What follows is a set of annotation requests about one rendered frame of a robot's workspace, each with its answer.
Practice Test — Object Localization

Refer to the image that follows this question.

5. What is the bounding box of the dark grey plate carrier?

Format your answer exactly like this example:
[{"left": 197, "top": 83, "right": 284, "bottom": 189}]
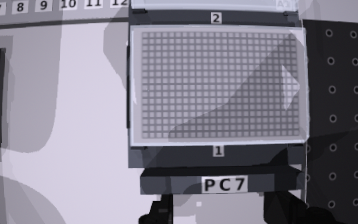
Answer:
[{"left": 126, "top": 0, "right": 304, "bottom": 195}]

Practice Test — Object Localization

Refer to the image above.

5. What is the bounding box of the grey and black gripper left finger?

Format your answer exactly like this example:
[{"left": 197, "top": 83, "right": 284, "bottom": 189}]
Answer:
[{"left": 138, "top": 195, "right": 173, "bottom": 224}]

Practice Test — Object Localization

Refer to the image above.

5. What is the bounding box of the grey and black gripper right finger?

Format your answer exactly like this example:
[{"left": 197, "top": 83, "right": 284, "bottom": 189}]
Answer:
[{"left": 263, "top": 191, "right": 346, "bottom": 224}]

